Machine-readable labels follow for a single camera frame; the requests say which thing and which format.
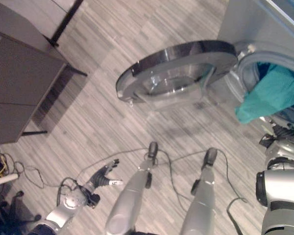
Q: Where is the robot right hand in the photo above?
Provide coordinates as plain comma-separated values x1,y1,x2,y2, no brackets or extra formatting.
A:
271,123,294,141

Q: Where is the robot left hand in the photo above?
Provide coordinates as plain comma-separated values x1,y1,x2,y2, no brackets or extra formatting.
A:
87,159,124,194

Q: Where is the teal cloth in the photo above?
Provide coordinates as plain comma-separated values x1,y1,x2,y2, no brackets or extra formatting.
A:
235,63,294,124

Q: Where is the round washer door with glass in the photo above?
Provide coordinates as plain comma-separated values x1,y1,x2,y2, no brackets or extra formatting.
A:
115,40,237,111

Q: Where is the robot left silver leg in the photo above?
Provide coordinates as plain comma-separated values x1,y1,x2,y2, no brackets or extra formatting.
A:
105,156,154,235

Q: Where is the robot silver leg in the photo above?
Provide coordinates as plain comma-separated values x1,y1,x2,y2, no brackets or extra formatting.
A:
180,164,217,235
105,156,154,235

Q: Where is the robot left dark foot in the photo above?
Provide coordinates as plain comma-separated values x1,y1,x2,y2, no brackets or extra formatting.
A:
147,141,159,159

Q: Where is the robot dark foot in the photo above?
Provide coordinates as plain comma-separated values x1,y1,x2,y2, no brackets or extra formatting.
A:
147,141,159,159
201,147,218,170

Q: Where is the dark blue garment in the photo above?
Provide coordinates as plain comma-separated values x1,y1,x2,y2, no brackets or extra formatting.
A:
256,62,271,80

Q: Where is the robot right dark foot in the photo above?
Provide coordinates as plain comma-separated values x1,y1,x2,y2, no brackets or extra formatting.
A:
201,147,218,170

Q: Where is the black office chair base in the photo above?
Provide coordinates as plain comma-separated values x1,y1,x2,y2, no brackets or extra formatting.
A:
0,190,42,235

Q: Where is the white tube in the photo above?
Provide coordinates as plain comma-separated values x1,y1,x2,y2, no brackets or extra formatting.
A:
0,173,19,188

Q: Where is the robot right silver leg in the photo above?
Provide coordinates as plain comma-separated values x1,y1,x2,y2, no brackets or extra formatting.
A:
180,164,217,235

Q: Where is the grey front-load washing machine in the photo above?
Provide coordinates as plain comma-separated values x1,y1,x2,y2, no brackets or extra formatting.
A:
217,0,294,130

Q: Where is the dark brown cabinet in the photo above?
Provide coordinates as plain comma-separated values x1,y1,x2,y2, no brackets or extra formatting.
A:
0,28,88,145

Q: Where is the thin dark cable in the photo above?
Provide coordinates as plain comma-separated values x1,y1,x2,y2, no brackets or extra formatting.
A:
7,153,62,189

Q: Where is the grey cable on floor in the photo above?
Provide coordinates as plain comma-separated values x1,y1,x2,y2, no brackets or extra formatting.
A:
77,147,248,235

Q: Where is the yellow cable bundle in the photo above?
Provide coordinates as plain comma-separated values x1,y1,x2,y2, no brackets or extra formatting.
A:
0,146,12,178

